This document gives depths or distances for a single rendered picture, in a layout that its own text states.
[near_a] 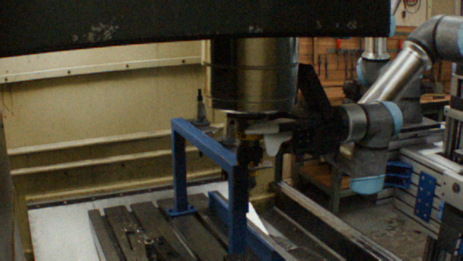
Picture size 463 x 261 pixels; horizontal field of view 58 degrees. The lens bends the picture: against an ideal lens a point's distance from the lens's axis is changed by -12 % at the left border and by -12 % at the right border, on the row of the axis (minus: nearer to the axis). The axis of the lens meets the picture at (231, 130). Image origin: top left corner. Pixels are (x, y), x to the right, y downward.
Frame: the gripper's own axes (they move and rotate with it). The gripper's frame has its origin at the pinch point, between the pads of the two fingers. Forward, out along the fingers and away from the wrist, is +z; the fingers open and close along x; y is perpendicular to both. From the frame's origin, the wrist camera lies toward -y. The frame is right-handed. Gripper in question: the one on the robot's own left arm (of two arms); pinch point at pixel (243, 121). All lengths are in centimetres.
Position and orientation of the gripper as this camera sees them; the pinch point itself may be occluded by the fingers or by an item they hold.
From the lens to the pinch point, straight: 79.4
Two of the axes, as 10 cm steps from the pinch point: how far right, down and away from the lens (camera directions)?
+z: -9.1, 0.9, -4.1
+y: -0.2, 9.6, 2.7
